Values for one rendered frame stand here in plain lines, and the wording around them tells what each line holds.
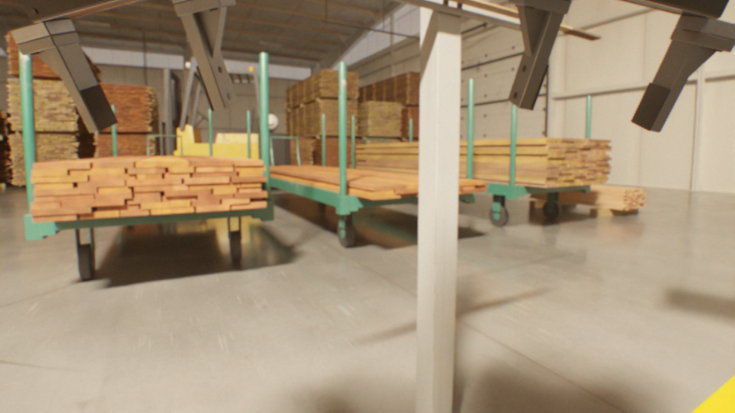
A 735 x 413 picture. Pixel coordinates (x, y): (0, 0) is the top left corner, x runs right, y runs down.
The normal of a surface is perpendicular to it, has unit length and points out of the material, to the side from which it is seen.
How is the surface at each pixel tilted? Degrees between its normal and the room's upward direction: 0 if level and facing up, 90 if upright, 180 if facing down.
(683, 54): 82
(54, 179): 90
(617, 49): 88
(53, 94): 90
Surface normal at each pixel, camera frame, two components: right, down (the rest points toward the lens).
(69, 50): 0.98, -0.11
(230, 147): 0.27, 0.08
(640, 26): -0.82, -0.03
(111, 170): 0.48, 0.07
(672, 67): -0.99, -0.12
